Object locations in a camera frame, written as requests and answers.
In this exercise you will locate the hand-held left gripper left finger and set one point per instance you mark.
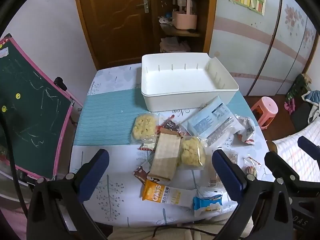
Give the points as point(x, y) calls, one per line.
point(96, 172)

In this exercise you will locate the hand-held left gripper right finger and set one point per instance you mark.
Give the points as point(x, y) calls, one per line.
point(227, 172)

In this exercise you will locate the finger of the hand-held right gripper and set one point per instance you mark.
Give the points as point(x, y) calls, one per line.
point(275, 162)
point(308, 145)

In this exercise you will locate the clear nut cluster packet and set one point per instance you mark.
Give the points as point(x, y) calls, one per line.
point(251, 167)
point(216, 180)

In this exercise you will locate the small blue packet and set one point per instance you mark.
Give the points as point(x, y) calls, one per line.
point(207, 203)

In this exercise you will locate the yellow puffed snack packet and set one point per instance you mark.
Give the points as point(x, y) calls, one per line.
point(191, 151)
point(144, 127)

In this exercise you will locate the silver red packet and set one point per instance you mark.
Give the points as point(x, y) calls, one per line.
point(246, 130)

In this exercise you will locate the brown small packet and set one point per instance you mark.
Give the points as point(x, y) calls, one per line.
point(140, 173)

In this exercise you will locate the large blue white packet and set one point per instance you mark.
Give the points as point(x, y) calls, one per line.
point(212, 122)

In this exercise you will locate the brown cracker packet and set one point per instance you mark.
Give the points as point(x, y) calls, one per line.
point(163, 157)

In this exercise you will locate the orange white bar packet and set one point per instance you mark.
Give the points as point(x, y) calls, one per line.
point(160, 192)

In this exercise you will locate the clear red-edged dark snack packet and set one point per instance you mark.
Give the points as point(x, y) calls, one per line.
point(172, 126)

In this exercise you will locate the white plastic bin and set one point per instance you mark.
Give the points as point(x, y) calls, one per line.
point(175, 80)

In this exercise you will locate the plaid blanket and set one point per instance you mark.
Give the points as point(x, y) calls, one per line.
point(290, 145)

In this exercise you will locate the pink toy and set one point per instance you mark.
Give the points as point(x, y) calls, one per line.
point(289, 106)

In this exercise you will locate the blue white cloth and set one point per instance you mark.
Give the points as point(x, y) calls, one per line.
point(311, 97)

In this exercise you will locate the teal striped table mat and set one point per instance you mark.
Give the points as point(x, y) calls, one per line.
point(107, 117)

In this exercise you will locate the pink plastic stool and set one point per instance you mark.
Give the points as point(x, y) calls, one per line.
point(266, 105)

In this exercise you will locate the green bag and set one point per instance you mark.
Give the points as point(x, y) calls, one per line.
point(297, 87)

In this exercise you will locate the black easel knob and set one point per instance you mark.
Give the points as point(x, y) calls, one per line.
point(60, 82)

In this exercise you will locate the floral wardrobe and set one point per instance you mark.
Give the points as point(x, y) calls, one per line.
point(250, 55)

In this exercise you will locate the stack of folded cloths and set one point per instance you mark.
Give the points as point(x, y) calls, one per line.
point(175, 45)

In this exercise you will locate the white sticker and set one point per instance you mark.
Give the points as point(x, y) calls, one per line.
point(3, 53)

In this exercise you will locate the wooden door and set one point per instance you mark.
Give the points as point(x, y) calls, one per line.
point(112, 17)

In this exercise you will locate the wooden shelf unit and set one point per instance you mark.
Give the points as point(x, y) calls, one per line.
point(207, 17)

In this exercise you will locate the pink basket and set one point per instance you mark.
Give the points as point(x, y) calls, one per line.
point(183, 21)

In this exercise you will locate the white small toy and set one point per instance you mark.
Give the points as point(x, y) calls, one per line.
point(163, 20)

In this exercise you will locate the blue small jar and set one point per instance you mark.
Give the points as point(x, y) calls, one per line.
point(170, 14)

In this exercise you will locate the green chalkboard pink frame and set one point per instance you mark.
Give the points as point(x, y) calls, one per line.
point(30, 105)

